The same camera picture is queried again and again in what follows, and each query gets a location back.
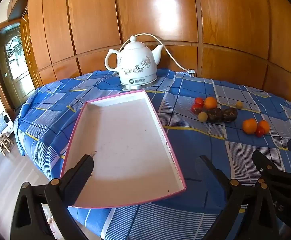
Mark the wooden panelled wardrobe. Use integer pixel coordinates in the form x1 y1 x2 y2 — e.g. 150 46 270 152
8 0 291 103

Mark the carved wooden door leaf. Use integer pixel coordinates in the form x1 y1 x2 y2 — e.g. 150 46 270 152
20 17 44 88

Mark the small wooden stool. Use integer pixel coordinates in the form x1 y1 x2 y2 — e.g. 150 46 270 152
0 133 14 156

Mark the large orange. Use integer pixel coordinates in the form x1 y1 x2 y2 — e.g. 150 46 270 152
243 118 258 134
204 96 218 109

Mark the wooden glass door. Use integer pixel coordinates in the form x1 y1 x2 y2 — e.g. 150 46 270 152
0 22 36 105

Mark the metal kettle base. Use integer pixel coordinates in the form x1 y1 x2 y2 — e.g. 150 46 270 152
120 77 158 90

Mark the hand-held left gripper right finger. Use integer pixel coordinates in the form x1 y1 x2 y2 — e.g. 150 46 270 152
199 155 281 240

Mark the blue plaid tablecloth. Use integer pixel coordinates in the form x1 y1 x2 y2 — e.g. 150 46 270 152
13 69 291 240

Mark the small orange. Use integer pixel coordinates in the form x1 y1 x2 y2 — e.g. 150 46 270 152
258 120 270 133

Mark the white floral ceramic kettle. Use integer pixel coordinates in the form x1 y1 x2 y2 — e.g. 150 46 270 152
105 35 164 85

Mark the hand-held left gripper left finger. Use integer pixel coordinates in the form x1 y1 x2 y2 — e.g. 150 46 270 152
10 154 95 240

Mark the dark brown wrinkled fruit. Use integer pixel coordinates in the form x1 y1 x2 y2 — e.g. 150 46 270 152
206 108 224 123
222 108 238 123

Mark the white power cord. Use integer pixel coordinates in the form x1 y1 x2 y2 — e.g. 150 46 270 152
118 33 191 72

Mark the pink-rimmed white cardboard box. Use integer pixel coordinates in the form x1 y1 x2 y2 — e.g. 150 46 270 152
60 89 186 209

